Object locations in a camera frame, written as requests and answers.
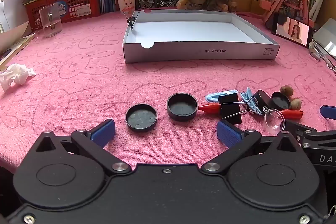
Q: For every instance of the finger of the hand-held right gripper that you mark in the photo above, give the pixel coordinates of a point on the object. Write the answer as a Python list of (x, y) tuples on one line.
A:
[(328, 112), (299, 129)]

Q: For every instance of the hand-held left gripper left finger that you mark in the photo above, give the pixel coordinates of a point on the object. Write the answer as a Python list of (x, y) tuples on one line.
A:
[(103, 132)]

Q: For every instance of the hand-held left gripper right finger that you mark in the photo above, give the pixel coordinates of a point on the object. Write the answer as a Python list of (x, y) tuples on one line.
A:
[(228, 133)]

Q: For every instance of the red crayon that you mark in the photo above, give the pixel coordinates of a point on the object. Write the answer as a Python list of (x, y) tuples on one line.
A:
[(210, 108), (294, 114)]

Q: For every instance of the large black binder clip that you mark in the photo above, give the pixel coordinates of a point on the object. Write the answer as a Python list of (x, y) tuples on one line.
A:
[(228, 108)]

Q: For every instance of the clear plastic half sphere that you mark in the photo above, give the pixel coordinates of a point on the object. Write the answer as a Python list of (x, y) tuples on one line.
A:
[(274, 121)]

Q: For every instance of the light blue hair clip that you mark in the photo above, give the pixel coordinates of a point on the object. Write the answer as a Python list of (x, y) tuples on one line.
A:
[(248, 94), (214, 96)]

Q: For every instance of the black lid with round marks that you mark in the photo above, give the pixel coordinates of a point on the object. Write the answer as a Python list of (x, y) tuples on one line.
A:
[(141, 119)]

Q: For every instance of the white cardboard box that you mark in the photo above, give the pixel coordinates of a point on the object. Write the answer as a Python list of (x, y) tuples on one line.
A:
[(197, 32)]

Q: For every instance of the pink rabbit-print towel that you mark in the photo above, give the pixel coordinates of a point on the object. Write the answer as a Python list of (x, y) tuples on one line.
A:
[(78, 82)]

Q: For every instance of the metal key bunch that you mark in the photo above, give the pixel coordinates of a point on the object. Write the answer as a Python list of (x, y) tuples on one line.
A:
[(321, 56)]

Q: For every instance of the grey card sheet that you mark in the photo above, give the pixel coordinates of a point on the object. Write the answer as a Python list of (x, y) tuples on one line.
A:
[(325, 32)]

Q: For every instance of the smartphone with lit screen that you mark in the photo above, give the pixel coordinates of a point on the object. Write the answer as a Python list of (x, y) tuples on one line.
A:
[(294, 29)]

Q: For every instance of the crumpled white tissue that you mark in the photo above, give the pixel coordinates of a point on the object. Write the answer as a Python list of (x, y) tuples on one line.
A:
[(15, 77)]

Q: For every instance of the brown cardboard sheet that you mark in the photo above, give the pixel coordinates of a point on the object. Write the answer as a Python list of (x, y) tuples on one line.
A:
[(330, 6)]

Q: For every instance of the small black binder clip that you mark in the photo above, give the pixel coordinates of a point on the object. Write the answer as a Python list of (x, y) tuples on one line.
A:
[(131, 21)]

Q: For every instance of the notebook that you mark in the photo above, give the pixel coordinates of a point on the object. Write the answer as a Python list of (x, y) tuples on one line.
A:
[(18, 47)]

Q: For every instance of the clear glass cup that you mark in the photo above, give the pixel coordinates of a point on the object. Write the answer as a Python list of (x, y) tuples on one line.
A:
[(51, 22)]

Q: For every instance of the red plastic basket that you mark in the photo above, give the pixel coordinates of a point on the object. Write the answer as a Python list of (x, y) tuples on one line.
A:
[(76, 6)]

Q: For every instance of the wooden drawer cabinet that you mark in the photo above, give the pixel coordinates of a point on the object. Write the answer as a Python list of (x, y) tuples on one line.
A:
[(252, 3)]

